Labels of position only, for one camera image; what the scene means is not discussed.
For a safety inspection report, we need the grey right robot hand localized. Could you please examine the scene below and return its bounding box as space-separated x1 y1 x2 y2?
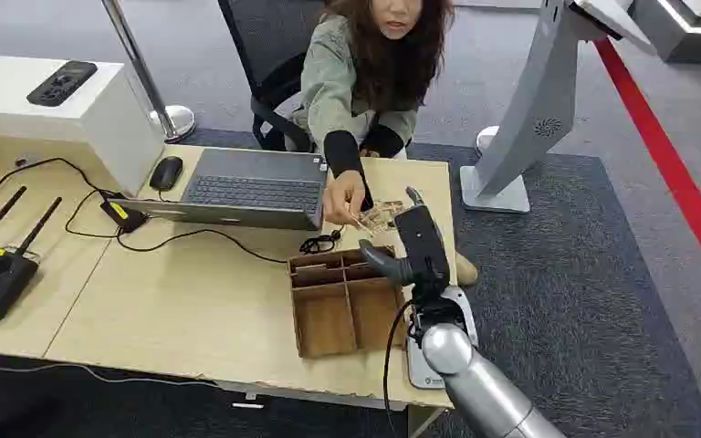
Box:
359 185 452 305

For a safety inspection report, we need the printed card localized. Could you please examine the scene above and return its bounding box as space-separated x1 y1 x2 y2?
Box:
351 200 409 235

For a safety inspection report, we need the person's hand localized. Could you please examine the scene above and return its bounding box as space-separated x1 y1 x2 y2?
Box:
321 170 369 228

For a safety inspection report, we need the wooden compartment box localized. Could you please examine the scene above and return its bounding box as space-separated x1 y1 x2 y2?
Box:
287 245 409 360

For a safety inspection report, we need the dark grey carpet mat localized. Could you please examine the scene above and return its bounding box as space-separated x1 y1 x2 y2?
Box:
0 127 701 438

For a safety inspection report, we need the person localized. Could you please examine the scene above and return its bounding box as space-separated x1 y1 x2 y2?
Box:
290 0 455 228

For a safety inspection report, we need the grey laptop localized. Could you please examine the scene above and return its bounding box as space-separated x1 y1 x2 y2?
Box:
108 146 329 233

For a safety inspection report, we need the grey kiosk stand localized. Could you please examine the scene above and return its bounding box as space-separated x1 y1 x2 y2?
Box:
459 0 658 215

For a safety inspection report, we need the black office chair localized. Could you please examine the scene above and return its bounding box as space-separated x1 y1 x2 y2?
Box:
217 0 328 153

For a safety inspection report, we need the red floor tape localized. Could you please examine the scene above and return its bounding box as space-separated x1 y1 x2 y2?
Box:
591 36 701 308

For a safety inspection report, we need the black computer mouse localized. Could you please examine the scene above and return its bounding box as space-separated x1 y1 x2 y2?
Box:
148 155 184 193

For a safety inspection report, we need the black power adapter yellow label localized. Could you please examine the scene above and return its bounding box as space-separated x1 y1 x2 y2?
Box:
99 193 150 235

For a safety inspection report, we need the white box cabinet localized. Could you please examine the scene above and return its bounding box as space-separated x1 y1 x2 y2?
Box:
0 53 165 198

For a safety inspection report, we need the black remote controller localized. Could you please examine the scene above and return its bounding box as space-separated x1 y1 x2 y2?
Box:
26 59 99 109

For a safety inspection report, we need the coiled black cable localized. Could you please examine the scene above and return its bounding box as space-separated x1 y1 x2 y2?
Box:
298 225 346 256

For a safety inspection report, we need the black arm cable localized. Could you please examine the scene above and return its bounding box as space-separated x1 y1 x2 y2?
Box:
382 299 416 438

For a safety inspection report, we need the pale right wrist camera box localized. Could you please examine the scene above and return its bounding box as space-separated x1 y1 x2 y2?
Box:
405 285 480 391

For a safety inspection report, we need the black cable on desk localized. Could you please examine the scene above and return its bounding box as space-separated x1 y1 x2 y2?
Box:
0 157 290 266

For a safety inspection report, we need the chrome stanchion post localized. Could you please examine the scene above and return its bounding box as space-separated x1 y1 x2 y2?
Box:
100 0 197 145

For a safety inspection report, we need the white cable under desk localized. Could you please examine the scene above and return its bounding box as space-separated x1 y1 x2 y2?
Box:
0 361 219 390

